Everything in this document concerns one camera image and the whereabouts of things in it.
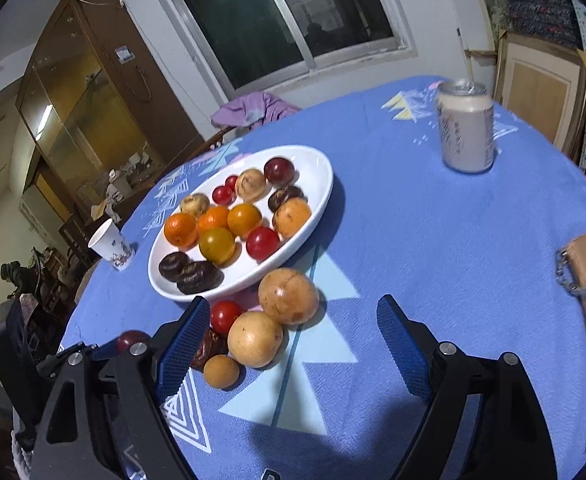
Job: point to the pale drink can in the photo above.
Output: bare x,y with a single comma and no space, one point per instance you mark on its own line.
465,130

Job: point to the white oval plate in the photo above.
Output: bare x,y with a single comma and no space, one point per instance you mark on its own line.
308,165

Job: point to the wooden chair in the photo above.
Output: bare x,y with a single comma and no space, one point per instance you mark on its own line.
213,141

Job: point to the greenish orange tangerine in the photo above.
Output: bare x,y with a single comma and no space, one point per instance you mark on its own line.
217,245

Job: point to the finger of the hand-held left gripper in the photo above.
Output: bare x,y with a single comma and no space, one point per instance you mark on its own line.
105,351

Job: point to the red cherry tomato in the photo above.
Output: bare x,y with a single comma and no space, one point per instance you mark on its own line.
262,242
221,194
231,182
225,316

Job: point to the small tan fruit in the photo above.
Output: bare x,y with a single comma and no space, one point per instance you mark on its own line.
221,371

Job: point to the white paper label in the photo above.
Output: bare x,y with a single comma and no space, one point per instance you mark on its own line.
124,54

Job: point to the white printed paper cup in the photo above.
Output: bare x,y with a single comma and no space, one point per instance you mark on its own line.
108,242

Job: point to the wooden glass cabinet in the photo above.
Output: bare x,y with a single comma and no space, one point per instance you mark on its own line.
98,85

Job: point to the white framed window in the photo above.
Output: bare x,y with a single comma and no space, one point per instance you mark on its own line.
273,20

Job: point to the cluttered side table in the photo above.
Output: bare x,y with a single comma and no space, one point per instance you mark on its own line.
123,185

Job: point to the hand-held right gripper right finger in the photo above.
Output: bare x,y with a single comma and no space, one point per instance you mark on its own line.
403,350

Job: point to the mottled tan passion fruit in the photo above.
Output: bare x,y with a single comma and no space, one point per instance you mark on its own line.
194,204
250,184

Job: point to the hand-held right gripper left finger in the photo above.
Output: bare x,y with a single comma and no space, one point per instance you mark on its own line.
180,355

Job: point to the purple cloth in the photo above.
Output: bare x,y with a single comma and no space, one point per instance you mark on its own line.
253,107

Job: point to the dark red plum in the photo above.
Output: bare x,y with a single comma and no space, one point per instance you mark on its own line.
132,340
279,171

